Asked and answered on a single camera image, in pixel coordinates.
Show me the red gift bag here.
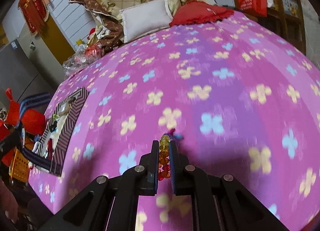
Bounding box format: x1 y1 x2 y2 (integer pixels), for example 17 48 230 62
1 88 46 136

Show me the red cushion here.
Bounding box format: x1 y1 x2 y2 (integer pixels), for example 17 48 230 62
169 1 234 27

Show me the white pillow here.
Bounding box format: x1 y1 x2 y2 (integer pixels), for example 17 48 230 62
119 0 173 43

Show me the orange yellow bead bracelet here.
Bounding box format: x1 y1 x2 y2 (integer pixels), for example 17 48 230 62
157 133 172 181

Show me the striped white jewelry box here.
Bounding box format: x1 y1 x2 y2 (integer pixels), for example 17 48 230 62
29 87 89 176

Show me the grey cabinet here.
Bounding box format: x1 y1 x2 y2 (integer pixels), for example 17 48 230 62
1 25 65 102

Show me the clear plastic bag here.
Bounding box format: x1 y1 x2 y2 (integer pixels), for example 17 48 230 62
62 42 104 78

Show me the pink floral bed sheet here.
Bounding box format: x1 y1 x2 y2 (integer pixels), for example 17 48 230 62
29 12 319 230

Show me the orange plastic basket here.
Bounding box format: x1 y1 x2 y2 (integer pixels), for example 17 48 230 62
9 149 29 183

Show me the red shopping bag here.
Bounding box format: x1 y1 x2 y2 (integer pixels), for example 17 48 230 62
238 0 267 17

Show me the red wall hanging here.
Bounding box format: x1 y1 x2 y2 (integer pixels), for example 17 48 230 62
18 0 49 35

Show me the santa plush toy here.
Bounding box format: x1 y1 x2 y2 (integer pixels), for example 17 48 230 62
87 28 98 46

